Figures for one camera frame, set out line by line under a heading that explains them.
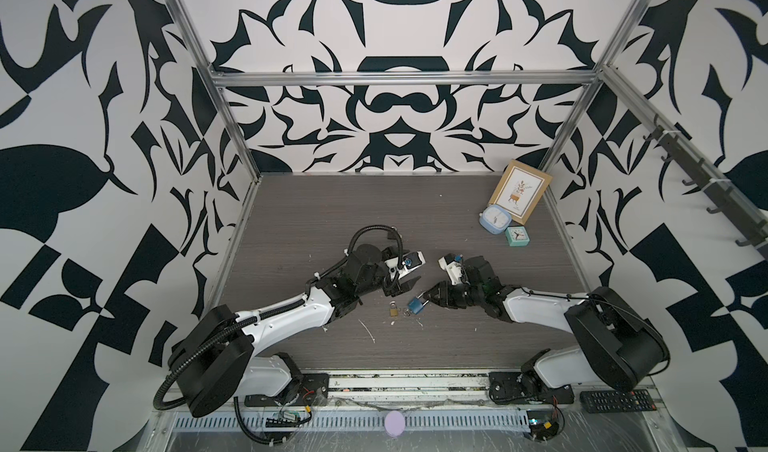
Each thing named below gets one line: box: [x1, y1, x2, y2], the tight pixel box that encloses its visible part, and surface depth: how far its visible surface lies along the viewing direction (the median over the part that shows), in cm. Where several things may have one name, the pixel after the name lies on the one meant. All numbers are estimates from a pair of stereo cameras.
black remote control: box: [580, 389, 658, 413], surface depth 73 cm
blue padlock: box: [407, 297, 424, 315], surface depth 89 cm
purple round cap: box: [384, 410, 405, 437], surface depth 64 cm
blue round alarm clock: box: [479, 204, 513, 235], surface depth 107 cm
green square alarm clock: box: [505, 226, 530, 247], surface depth 104 cm
